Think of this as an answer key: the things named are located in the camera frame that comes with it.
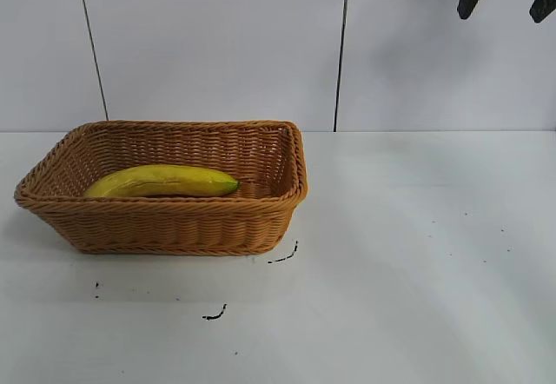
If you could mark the yellow banana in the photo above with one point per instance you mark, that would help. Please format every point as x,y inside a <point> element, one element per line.
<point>165,180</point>

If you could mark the brown woven wicker basket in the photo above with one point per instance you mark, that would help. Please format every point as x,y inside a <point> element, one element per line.
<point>174,227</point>

